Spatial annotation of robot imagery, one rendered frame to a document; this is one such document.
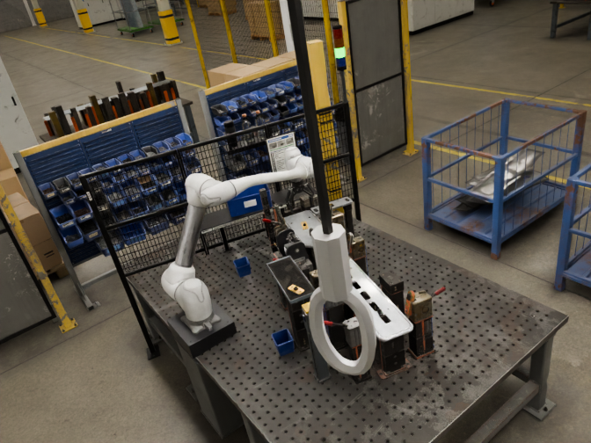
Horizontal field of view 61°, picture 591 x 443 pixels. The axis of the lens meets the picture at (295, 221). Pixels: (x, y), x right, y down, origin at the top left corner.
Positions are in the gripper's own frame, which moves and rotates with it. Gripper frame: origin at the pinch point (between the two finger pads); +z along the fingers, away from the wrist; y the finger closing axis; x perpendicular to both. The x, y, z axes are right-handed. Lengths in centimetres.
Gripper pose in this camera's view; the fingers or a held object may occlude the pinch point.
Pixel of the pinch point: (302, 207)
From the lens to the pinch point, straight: 323.4
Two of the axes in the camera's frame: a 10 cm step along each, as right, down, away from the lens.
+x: -3.5, -4.2, 8.4
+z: 1.6, 8.5, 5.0
